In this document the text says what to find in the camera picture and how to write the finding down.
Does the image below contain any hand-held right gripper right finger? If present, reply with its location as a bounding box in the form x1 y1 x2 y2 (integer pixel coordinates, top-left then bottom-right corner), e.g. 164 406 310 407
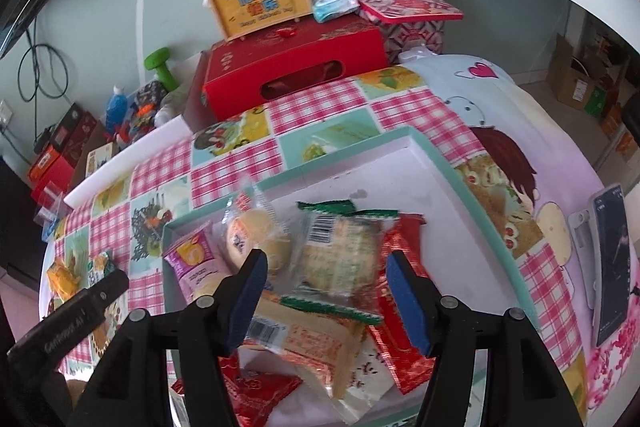
387 249 586 427

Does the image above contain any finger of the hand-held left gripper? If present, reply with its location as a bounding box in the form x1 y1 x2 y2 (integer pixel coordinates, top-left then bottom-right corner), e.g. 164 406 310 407
88 268 130 314

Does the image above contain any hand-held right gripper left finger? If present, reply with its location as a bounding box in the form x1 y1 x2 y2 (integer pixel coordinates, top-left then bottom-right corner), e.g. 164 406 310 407
80 248 269 427

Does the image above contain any orange snack packet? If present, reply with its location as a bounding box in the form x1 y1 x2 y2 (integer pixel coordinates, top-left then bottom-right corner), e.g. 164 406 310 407
46 257 83 300

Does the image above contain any red foil snack packet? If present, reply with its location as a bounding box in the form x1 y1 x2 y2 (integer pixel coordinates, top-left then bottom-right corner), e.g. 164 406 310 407
367 213 441 395

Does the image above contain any pink snack packet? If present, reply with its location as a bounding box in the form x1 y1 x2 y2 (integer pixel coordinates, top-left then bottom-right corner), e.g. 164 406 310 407
162 227 236 305

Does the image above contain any round pastry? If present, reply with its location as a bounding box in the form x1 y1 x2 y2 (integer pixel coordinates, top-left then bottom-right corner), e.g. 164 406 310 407
220 179 293 278

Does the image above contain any peach cake packet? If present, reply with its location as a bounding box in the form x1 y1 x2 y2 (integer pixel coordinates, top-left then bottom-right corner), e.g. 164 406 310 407
245 292 368 400

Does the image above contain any white sprinkled snack packet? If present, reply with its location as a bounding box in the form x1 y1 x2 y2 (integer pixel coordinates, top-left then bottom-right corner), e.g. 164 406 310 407
330 332 401 425

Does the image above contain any green-edged cookie packet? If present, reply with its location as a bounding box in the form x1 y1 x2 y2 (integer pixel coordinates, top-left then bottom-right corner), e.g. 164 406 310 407
280 201 401 325

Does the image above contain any red triangular snack packet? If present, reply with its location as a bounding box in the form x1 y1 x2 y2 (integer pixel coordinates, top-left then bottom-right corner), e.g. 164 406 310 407
170 352 303 427

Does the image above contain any white tray with teal edge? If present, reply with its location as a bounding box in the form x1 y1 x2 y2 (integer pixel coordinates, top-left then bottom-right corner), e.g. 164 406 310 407
160 126 541 427

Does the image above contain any clear plastic box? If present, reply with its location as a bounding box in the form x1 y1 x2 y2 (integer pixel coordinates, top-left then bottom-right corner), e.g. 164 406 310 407
32 184 68 228

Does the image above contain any black cabinet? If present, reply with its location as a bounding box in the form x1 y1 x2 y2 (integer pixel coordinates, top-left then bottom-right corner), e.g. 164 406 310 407
0 154 48 293

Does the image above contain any large red cardboard box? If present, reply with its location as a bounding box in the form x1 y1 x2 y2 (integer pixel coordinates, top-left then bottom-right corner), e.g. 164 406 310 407
31 157 76 205

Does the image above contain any pale printed box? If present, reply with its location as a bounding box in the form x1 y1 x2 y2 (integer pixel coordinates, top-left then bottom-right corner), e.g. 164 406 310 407
85 142 121 178

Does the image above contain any white board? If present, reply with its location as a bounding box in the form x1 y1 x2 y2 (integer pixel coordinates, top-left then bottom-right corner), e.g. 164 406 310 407
64 114 198 208

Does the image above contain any orange-lid flat box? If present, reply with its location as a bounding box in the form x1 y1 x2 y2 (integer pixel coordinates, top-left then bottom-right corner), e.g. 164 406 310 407
27 146 60 180

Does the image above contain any dark brown box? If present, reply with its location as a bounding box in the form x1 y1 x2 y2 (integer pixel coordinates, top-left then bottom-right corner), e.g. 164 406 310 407
50 103 98 168

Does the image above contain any blue bottle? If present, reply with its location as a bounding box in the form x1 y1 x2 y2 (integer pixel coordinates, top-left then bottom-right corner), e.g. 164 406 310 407
105 86 130 132

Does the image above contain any colourful toy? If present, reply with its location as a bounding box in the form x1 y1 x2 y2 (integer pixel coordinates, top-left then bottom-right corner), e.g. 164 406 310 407
127 81 168 140

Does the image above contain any white phone stand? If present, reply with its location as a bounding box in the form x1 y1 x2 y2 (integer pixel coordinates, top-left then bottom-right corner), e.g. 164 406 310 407
567 207 598 313

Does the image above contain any black smartphone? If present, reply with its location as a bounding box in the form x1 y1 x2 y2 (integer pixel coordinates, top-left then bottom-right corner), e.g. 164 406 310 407
590 183 632 348

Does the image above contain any green dumbbell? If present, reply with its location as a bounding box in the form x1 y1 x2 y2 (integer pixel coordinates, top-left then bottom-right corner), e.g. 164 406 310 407
144 48 175 92

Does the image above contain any printed blanket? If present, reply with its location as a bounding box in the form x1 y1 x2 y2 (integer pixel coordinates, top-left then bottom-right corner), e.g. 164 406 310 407
400 49 640 413

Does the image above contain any red gift box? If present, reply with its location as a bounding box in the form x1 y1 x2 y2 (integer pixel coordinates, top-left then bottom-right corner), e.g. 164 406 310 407
200 14 392 122

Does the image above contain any small green box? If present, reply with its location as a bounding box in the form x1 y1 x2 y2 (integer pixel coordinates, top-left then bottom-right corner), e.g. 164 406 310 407
584 86 607 116

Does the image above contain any red patterned box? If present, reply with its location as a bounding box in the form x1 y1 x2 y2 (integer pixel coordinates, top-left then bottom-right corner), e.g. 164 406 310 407
354 0 465 55

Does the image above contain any wet wipes pack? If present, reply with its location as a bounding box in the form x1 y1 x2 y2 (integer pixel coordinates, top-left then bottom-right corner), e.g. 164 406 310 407
312 0 361 24

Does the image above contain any black cable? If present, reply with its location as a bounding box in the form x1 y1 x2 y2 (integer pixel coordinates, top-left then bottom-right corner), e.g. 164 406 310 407
17 29 68 142

